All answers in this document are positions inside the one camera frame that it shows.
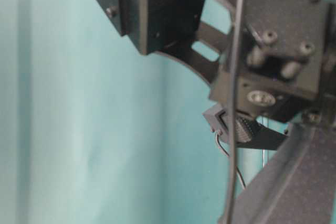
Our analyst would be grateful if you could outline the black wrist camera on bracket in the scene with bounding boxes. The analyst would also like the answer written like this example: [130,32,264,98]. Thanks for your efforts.
[203,104,287,151]

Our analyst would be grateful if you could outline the thin black camera cable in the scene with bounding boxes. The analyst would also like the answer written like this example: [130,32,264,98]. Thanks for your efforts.
[215,0,250,224]

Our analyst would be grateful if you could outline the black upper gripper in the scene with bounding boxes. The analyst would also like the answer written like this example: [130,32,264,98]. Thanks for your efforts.
[209,0,335,127]

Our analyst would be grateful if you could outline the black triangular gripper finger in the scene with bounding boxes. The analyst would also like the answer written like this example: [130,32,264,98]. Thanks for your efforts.
[232,124,335,223]

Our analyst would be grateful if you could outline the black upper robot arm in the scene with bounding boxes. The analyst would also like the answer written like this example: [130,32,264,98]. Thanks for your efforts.
[96,0,335,223]

